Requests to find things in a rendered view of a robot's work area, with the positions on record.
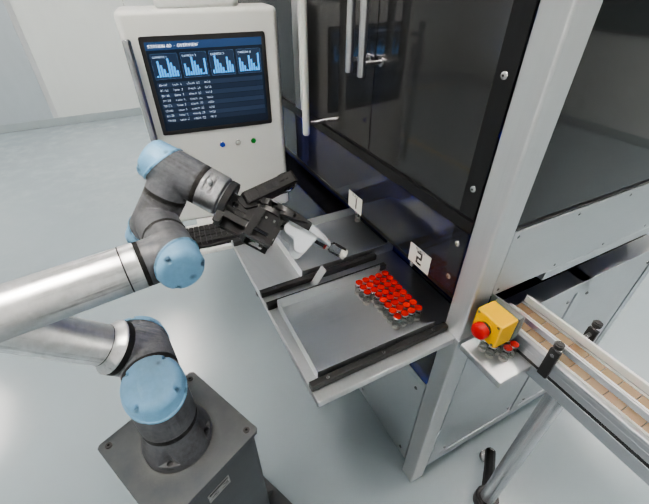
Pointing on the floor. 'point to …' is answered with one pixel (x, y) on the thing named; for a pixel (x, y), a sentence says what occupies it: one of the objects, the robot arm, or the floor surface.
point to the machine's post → (505, 196)
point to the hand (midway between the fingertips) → (324, 240)
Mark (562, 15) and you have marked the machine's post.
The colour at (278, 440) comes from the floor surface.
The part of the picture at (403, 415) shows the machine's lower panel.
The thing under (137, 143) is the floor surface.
